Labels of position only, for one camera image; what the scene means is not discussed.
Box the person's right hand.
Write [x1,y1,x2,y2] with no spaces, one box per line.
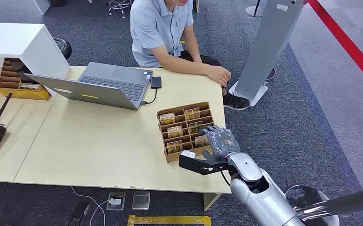
[207,65,232,87]

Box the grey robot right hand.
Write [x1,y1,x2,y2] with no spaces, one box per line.
[199,125,241,163]

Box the gold printed hotel card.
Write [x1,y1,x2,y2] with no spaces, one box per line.
[167,125,184,138]
[19,83,41,91]
[194,135,210,148]
[188,121,204,134]
[185,107,201,121]
[159,113,176,126]
[166,140,184,154]

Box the brown cardboard card holder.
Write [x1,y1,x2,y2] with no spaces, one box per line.
[156,101,216,164]

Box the person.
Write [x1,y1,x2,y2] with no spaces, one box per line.
[129,0,251,111]

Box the yellow-based cardboard card holder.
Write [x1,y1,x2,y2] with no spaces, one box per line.
[0,57,51,101]

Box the grey standing kiosk panel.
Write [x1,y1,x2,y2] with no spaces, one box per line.
[228,0,308,108]

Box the pale wooden desk leg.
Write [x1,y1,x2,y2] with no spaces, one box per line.
[203,193,222,211]

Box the black external drive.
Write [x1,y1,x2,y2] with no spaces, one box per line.
[150,76,162,90]

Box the silver stanchion base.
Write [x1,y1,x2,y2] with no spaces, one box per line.
[245,0,267,18]

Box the yellow floor tape square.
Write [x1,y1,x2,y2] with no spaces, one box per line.
[127,214,212,226]

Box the closed steel floor socket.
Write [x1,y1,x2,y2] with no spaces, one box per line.
[131,191,151,210]

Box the round white-rimmed stand base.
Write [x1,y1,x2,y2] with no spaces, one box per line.
[284,185,340,226]

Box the grey open laptop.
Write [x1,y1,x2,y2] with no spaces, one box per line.
[25,62,154,111]

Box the steel floor socket with outlet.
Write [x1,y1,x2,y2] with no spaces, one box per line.
[106,191,127,211]

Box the chrome chair base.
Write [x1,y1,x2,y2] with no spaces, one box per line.
[108,0,134,18]

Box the dark metal pole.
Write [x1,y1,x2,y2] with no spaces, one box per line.
[295,186,363,222]

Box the black round stool seat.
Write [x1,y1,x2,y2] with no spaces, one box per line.
[52,37,73,60]

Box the black power adapter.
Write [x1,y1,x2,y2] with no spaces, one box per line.
[65,202,91,226]

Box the white furniture panel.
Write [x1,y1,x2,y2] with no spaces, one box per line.
[33,0,52,16]

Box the white desk cabinet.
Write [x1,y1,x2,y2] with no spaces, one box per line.
[0,22,71,80]

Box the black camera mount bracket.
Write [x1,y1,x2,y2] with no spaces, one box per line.
[178,154,229,176]

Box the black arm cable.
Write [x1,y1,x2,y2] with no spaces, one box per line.
[220,170,231,187]

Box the black drive cable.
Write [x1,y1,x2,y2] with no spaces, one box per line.
[140,89,158,105]

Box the white power cable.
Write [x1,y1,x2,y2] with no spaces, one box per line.
[71,186,113,226]

